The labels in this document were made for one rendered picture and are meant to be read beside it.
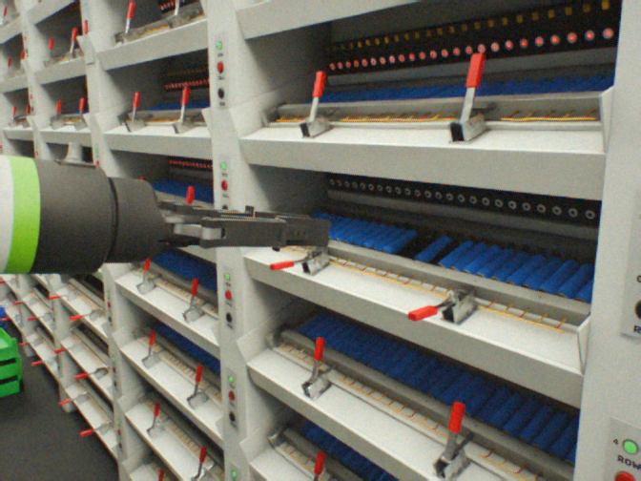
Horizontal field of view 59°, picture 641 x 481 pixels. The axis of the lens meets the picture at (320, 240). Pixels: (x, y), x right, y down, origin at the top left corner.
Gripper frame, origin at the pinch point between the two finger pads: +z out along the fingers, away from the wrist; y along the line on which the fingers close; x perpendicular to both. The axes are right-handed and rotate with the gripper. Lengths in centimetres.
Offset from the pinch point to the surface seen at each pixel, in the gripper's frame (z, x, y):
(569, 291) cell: 22.5, 2.8, -20.2
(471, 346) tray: 16.0, 10.4, -13.7
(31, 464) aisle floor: 9, 101, 145
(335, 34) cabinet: 29, -32, 33
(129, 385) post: 24, 60, 104
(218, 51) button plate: 9.3, -24.8, 39.5
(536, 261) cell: 25.9, 0.8, -13.9
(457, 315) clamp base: 15.7, 7.4, -11.4
